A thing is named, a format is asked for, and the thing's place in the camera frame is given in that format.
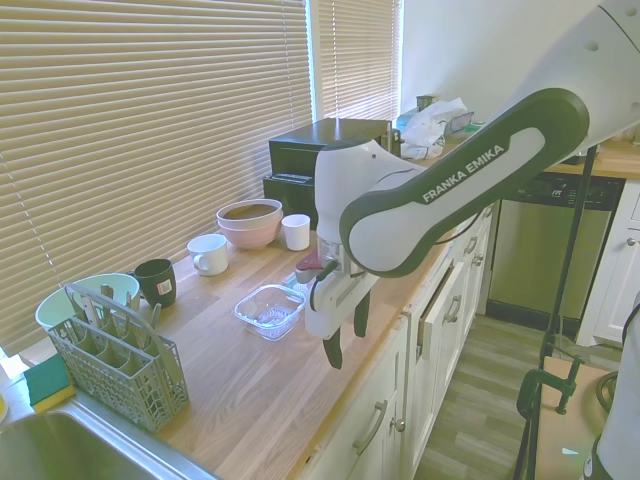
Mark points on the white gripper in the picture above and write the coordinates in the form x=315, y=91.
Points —
x=335, y=305

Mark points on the clear lid with teal seal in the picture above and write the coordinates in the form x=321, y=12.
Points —
x=298, y=289

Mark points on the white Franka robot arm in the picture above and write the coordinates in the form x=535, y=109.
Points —
x=450, y=175

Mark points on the clear glass food container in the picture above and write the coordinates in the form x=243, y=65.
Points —
x=270, y=315

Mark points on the clear container with dark lid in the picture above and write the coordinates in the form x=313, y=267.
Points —
x=460, y=122

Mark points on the white base cabinet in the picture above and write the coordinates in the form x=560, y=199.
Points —
x=440, y=350

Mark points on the metal cabinet knob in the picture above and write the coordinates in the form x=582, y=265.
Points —
x=400, y=425

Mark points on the tall white mug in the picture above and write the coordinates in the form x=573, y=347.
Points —
x=295, y=232

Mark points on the pink bowl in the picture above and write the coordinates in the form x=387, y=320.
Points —
x=250, y=239

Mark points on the wide white mug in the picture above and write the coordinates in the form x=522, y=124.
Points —
x=212, y=255

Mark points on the green clamp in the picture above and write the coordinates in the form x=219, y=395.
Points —
x=530, y=390

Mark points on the steel cutlery piece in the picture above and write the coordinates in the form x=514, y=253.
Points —
x=131, y=302
x=107, y=295
x=155, y=315

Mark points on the black cup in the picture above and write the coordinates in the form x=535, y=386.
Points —
x=155, y=280

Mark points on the stainless steel dishwasher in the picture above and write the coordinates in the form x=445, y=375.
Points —
x=530, y=250

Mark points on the teal box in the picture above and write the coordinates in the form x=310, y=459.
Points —
x=406, y=122

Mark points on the white plastic bag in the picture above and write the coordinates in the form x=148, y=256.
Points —
x=425, y=125

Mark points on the grey plastic cutlery basket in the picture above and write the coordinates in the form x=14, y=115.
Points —
x=125, y=390

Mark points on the green-lidded glass bowl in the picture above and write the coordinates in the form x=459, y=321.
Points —
x=478, y=127

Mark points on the dark jar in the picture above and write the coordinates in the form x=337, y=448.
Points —
x=426, y=102

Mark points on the wooden base board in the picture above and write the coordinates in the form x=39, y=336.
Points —
x=575, y=440

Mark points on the white cabinet beside dishwasher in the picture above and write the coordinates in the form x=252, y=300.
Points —
x=615, y=275

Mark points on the narrow beige window blind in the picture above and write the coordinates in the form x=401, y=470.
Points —
x=360, y=60

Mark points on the wide beige window blind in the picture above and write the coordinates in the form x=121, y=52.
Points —
x=150, y=125

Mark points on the mint green bowl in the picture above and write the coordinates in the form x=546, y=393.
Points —
x=55, y=312

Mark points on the stainless steel sink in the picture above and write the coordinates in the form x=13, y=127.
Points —
x=75, y=450

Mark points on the yellow and green sponge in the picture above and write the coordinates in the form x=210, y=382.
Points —
x=47, y=382

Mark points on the black camera tripod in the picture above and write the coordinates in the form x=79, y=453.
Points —
x=548, y=345

